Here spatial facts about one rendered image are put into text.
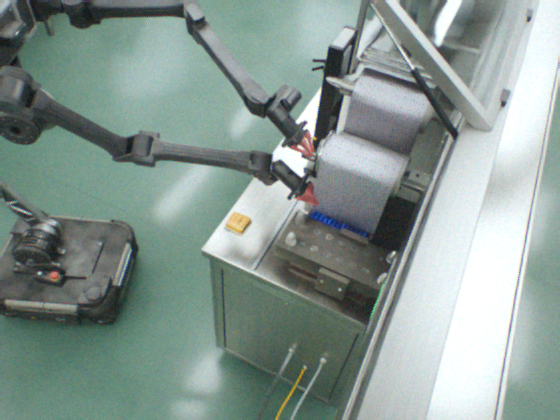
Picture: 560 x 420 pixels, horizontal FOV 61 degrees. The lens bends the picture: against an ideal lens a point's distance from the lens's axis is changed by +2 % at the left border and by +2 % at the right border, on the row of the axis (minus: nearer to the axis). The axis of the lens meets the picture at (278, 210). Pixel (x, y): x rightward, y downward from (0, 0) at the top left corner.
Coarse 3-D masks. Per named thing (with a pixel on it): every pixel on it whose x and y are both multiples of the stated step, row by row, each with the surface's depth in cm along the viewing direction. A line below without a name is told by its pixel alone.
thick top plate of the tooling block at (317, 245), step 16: (288, 224) 159; (304, 224) 159; (320, 224) 160; (304, 240) 155; (320, 240) 155; (336, 240) 156; (288, 256) 154; (304, 256) 151; (320, 256) 151; (336, 256) 152; (352, 256) 152; (368, 256) 153; (384, 256) 153; (336, 272) 148; (352, 272) 148; (368, 272) 149; (352, 288) 151; (368, 288) 147
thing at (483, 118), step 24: (384, 0) 90; (528, 0) 134; (384, 24) 91; (408, 24) 91; (408, 48) 94; (432, 48) 94; (432, 72) 95; (504, 72) 110; (432, 96) 97; (456, 96) 96; (480, 120) 98
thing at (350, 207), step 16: (320, 176) 150; (320, 192) 156; (336, 192) 152; (352, 192) 149; (320, 208) 161; (336, 208) 158; (352, 208) 154; (368, 208) 151; (352, 224) 160; (368, 224) 156
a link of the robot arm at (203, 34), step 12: (192, 12) 152; (204, 24) 154; (192, 36) 162; (204, 36) 152; (216, 36) 153; (204, 48) 155; (216, 48) 151; (216, 60) 151; (228, 60) 149; (228, 72) 148; (240, 72) 147; (240, 84) 145; (252, 84) 145; (240, 96) 149; (252, 108) 145
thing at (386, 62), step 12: (372, 48) 153; (360, 60) 150; (372, 60) 149; (384, 60) 150; (396, 60) 153; (384, 72) 148; (396, 72) 147; (408, 72) 146; (420, 72) 147; (432, 84) 145
